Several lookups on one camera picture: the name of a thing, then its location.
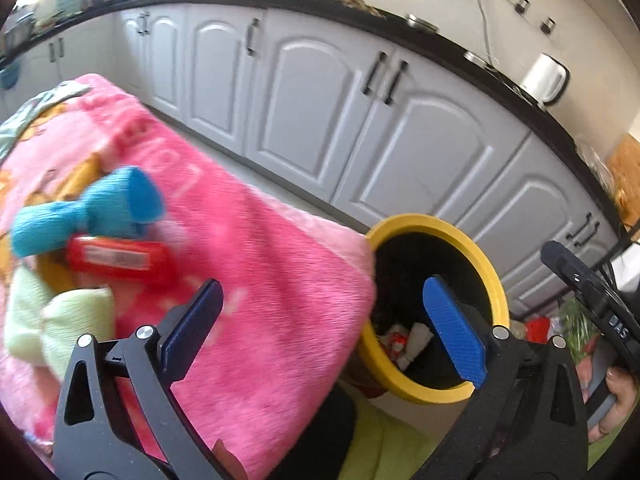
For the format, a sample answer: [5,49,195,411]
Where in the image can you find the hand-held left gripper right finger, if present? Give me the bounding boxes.
[409,274,590,480]

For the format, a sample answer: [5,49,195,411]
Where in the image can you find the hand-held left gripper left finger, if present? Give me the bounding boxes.
[52,279,236,480]

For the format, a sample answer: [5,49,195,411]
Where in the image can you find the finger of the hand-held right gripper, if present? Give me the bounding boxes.
[541,239,640,359]

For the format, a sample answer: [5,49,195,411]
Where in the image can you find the yellow rimmed black trash bin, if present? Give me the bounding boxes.
[359,214,511,406]

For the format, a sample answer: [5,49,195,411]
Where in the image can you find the person's right hand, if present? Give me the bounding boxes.
[588,366,637,444]

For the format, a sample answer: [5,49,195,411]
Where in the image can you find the crumpled white red wrapper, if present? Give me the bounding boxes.
[377,322,434,372]

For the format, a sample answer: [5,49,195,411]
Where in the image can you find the red plastic bag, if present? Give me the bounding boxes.
[522,315,551,345]

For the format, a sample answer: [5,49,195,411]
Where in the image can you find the pink printed blanket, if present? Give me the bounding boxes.
[0,73,377,480]

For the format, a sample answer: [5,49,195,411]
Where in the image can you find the red packet white label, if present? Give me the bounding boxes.
[66,234,174,287]

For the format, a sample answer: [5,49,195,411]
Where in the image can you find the pale green sponge cloth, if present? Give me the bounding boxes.
[4,264,116,382]

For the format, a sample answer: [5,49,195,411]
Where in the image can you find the yellow green garment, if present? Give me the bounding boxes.
[339,399,453,480]

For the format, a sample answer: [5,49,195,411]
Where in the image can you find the wooden board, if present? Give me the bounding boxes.
[604,132,640,212]

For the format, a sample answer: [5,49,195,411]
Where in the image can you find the blue sponge cloth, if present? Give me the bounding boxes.
[9,165,167,260]

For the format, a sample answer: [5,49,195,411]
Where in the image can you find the white electric kettle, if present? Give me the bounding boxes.
[519,52,571,111]

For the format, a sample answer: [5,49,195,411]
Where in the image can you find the white kitchen cabinets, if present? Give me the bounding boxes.
[0,2,624,322]

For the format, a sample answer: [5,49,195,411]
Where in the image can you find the light blue printed cloth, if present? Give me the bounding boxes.
[0,82,94,162]

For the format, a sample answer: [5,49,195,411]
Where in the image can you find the flat steel dish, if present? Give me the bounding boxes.
[463,49,502,72]

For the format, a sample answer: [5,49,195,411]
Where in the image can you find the black kitchen countertop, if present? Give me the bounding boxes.
[0,0,627,233]

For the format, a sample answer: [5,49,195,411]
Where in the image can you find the steel bowl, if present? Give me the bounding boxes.
[405,13,441,31]

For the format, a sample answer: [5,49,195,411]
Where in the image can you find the blue hanging bag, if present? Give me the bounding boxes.
[0,62,21,92]

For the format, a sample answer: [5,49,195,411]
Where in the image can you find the black power cable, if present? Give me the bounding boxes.
[476,0,494,62]

